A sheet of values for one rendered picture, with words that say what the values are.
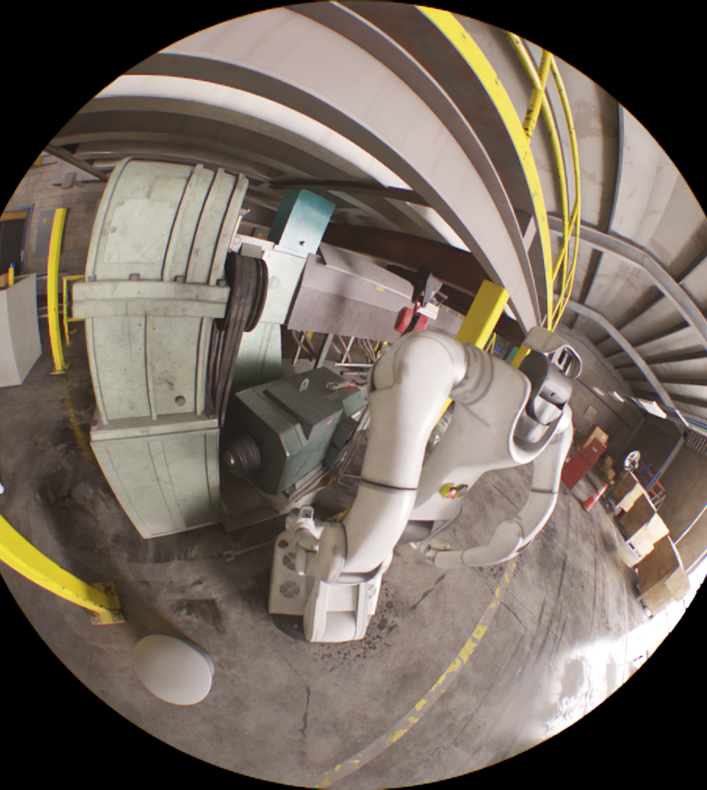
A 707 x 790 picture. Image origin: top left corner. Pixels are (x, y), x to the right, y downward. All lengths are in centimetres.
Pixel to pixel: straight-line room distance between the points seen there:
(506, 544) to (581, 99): 472
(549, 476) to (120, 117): 172
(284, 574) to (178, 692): 76
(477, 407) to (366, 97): 53
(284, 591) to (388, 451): 104
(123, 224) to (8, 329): 266
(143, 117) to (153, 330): 86
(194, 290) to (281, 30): 64
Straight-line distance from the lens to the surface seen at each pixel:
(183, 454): 106
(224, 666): 150
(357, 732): 171
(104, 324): 83
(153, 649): 117
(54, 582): 119
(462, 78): 70
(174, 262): 76
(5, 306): 327
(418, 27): 65
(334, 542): 36
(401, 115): 51
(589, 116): 478
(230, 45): 44
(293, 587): 122
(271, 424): 100
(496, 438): 40
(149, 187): 82
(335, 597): 112
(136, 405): 95
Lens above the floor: 149
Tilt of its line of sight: 27 degrees down
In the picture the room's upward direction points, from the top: 24 degrees clockwise
